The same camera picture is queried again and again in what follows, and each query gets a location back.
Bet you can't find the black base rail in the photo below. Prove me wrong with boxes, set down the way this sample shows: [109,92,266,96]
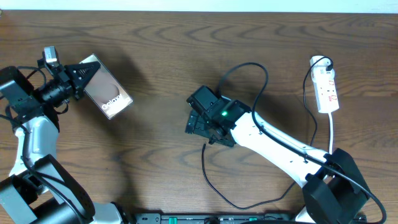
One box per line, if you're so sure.
[133,213,296,224]

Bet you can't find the black charger cable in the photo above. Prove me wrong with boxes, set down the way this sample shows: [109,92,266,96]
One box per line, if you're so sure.
[201,56,334,210]

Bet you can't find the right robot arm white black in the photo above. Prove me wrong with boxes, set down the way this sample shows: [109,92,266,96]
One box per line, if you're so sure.
[185,86,369,223]

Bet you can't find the white power strip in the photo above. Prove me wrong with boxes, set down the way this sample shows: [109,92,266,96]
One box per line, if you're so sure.
[310,55,340,114]

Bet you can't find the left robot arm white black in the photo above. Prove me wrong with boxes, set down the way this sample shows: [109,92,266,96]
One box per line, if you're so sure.
[1,60,135,223]

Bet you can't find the white power strip cord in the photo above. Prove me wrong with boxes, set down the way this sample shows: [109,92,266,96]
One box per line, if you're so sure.
[328,112,335,155]

